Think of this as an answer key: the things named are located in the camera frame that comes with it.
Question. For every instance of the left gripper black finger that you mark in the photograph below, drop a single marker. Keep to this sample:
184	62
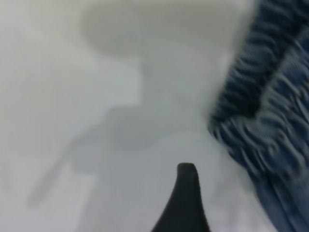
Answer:
186	207

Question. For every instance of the blue denim jeans with print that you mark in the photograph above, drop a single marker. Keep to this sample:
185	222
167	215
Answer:
270	96

